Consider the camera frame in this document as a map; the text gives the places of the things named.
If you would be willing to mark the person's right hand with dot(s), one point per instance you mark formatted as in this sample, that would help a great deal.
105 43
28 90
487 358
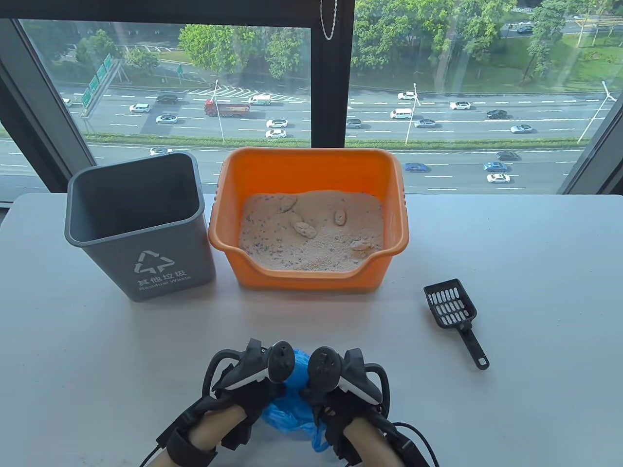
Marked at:
331 413

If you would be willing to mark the person's left hand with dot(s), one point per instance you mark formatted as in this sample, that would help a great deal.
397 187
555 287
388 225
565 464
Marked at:
253 404

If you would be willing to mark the blue plastic bag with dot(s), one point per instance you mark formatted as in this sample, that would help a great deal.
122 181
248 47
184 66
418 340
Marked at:
287 421

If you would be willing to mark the black hand controller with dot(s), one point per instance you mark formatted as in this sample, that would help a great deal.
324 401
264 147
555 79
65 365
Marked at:
323 365
280 362

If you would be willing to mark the black slotted litter scoop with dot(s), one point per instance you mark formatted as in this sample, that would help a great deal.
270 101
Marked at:
474 343

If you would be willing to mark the sandy cat litter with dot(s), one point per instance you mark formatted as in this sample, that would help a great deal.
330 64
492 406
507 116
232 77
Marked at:
321 250

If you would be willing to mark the pale cat litter clump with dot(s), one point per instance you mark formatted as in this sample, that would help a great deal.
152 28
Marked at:
287 204
361 244
304 228
339 217

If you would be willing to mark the orange plastic litter box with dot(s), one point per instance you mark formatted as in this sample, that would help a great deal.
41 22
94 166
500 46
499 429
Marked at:
302 170

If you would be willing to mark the grey plastic trash bin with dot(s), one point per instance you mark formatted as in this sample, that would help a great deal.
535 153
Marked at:
160 253

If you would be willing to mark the black window frame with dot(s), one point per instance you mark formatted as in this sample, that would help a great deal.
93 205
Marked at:
331 97

